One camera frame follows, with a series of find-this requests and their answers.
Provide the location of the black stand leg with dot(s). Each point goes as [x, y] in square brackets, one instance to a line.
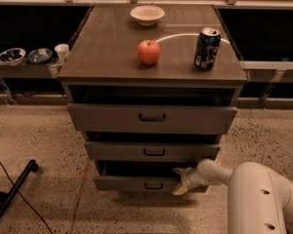
[6, 198]

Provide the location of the grey middle drawer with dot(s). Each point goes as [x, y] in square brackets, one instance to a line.
[150, 152]

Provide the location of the white paper cup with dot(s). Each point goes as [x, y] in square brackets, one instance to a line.
[62, 51]

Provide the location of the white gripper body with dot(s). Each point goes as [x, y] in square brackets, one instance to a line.
[187, 178]

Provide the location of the dark blue bowl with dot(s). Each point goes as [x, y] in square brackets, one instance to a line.
[40, 56]

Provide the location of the blue soda can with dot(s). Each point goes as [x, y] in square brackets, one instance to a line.
[207, 46]

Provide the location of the grey drawer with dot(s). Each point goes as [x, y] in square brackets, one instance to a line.
[151, 119]
[138, 176]
[150, 152]

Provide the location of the blue patterned bowl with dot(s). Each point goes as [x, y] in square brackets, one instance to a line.
[13, 56]

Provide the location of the grey top drawer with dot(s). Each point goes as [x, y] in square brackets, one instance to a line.
[151, 119]

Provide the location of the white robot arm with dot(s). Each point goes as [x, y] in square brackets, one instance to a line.
[260, 201]

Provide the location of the grey drawer cabinet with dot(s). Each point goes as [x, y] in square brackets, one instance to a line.
[103, 68]

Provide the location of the white paper bowl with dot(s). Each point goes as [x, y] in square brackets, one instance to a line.
[147, 15]

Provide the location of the red apple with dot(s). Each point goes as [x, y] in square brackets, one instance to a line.
[148, 52]

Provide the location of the low side shelf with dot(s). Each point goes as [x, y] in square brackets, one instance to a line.
[28, 70]

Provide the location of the grey bottom drawer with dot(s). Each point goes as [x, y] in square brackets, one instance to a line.
[138, 176]

